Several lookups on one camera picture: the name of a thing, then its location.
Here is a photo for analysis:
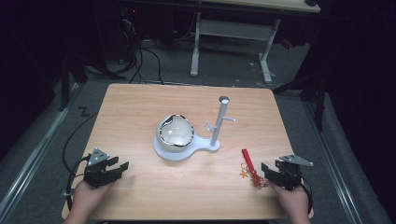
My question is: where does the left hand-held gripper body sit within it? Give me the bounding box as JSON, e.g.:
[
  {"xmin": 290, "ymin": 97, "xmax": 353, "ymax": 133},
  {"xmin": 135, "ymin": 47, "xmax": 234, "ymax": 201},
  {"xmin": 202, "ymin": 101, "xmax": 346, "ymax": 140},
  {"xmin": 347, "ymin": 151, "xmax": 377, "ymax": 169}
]
[{"xmin": 82, "ymin": 147, "xmax": 115, "ymax": 189}]

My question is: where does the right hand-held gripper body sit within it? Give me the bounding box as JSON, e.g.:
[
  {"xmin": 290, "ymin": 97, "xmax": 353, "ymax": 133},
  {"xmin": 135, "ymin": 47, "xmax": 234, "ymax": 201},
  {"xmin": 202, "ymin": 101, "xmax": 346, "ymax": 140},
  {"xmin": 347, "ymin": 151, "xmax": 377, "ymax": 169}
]
[{"xmin": 275, "ymin": 154, "xmax": 315, "ymax": 191}]

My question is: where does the red strap keychain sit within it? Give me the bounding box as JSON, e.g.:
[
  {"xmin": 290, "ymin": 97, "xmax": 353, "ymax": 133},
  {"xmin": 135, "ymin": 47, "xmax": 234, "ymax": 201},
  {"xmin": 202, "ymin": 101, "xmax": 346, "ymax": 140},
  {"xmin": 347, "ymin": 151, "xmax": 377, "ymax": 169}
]
[{"xmin": 239, "ymin": 147, "xmax": 271, "ymax": 189}]

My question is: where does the person's right hand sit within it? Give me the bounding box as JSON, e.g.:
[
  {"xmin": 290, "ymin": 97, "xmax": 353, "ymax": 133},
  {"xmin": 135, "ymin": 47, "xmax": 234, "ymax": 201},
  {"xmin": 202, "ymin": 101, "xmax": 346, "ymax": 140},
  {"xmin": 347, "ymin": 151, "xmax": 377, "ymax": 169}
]
[{"xmin": 268, "ymin": 181, "xmax": 313, "ymax": 219}]

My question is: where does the person's left hand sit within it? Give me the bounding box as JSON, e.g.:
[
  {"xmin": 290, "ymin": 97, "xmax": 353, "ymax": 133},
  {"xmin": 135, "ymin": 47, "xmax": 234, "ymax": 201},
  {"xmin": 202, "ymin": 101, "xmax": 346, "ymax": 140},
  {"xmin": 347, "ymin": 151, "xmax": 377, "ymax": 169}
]
[{"xmin": 71, "ymin": 179, "xmax": 115, "ymax": 219}]

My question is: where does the white bowl with silver rim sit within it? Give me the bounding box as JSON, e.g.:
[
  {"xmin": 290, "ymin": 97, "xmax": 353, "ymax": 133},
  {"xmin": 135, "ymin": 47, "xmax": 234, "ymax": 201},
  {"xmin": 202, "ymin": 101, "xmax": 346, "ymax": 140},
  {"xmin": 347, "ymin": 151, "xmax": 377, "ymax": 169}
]
[{"xmin": 155, "ymin": 113, "xmax": 195, "ymax": 154}]

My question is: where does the white tree-shaped stand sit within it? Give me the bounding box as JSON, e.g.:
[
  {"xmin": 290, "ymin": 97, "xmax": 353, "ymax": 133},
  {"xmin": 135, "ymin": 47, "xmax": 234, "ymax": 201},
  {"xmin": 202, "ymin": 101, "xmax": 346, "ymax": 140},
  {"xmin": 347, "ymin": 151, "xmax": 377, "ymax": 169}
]
[{"xmin": 152, "ymin": 95, "xmax": 237, "ymax": 162}]

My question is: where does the black metal stand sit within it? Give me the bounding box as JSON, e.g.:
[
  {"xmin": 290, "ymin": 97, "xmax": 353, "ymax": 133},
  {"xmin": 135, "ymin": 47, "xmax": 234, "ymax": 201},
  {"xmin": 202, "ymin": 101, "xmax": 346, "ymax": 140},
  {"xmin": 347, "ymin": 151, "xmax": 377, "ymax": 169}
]
[
  {"xmin": 58, "ymin": 51, "xmax": 89, "ymax": 113},
  {"xmin": 273, "ymin": 70, "xmax": 332, "ymax": 133}
]

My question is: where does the dark computer tower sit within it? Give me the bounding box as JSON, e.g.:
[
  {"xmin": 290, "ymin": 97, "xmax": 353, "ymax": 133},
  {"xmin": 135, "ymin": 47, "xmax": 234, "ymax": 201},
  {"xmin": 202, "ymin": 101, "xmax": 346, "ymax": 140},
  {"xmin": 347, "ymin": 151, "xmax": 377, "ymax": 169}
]
[{"xmin": 117, "ymin": 5, "xmax": 142, "ymax": 63}]

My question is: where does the white-framed desk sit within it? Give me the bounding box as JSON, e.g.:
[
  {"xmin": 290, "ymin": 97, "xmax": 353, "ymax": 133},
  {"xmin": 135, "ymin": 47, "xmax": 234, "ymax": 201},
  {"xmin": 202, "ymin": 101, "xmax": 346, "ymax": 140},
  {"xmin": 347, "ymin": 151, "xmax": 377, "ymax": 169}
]
[{"xmin": 190, "ymin": 0, "xmax": 322, "ymax": 85}]

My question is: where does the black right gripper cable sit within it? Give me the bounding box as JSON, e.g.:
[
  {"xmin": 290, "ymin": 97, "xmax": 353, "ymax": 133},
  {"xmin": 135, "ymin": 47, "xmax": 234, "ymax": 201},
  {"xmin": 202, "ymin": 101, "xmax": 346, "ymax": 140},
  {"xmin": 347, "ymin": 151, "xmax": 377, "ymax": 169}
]
[{"xmin": 299, "ymin": 176, "xmax": 314, "ymax": 217}]

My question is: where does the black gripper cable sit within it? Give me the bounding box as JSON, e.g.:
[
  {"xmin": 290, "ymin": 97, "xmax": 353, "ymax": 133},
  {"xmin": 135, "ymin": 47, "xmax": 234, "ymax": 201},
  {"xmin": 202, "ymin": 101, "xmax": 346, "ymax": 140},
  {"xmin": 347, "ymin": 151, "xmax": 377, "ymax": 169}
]
[
  {"xmin": 62, "ymin": 111, "xmax": 101, "ymax": 213},
  {"xmin": 299, "ymin": 176, "xmax": 314, "ymax": 217}
]

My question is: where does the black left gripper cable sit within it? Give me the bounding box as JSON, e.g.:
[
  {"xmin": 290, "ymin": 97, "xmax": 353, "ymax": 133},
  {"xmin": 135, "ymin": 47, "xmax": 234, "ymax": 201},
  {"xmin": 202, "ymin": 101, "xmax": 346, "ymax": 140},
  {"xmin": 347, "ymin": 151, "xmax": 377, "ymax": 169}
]
[{"xmin": 62, "ymin": 111, "xmax": 101, "ymax": 213}]

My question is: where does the aluminium floor rail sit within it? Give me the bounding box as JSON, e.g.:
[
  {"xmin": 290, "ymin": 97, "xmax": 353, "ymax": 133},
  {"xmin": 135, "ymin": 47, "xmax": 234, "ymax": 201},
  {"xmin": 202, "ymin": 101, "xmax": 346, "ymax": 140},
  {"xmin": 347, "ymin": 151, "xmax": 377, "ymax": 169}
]
[
  {"xmin": 303, "ymin": 99, "xmax": 364, "ymax": 224},
  {"xmin": 0, "ymin": 83, "xmax": 82, "ymax": 219}
]

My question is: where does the black floor cable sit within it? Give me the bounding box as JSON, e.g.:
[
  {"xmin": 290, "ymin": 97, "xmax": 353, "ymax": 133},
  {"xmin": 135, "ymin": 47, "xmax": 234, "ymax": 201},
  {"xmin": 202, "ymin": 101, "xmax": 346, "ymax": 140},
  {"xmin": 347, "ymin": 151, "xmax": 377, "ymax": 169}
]
[
  {"xmin": 141, "ymin": 46, "xmax": 165, "ymax": 86},
  {"xmin": 128, "ymin": 47, "xmax": 145, "ymax": 85}
]

